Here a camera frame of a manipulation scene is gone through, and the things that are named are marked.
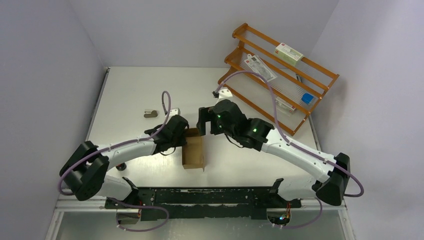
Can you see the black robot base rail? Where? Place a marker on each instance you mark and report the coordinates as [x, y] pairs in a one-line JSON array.
[[211, 202]]

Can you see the white green small box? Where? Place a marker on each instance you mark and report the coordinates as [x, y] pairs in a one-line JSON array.
[[288, 54]]

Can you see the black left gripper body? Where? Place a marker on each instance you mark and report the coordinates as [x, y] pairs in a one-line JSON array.
[[178, 140]]

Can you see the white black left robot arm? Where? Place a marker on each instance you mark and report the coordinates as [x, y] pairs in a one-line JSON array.
[[85, 172]]

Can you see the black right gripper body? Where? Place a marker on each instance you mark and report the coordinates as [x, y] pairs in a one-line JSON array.
[[216, 128]]

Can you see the blue small block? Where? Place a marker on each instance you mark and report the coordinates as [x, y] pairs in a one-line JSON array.
[[307, 98]]

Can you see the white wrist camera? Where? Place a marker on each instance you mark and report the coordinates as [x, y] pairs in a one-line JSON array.
[[174, 112], [222, 94]]

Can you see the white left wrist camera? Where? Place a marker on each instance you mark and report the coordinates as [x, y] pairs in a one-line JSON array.
[[174, 112]]

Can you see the brown cardboard box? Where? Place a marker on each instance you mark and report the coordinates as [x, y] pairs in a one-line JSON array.
[[192, 151]]

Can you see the clear plastic blister package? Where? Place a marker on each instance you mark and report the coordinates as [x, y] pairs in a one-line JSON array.
[[256, 64]]

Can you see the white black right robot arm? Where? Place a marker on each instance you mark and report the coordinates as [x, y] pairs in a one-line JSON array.
[[328, 174]]

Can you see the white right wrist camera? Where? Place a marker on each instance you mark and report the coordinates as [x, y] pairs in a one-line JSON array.
[[222, 94]]

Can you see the orange wooden rack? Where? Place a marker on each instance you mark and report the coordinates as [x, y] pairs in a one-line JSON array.
[[290, 85]]

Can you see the aluminium frame profile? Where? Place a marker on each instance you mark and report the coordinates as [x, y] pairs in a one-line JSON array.
[[67, 203]]

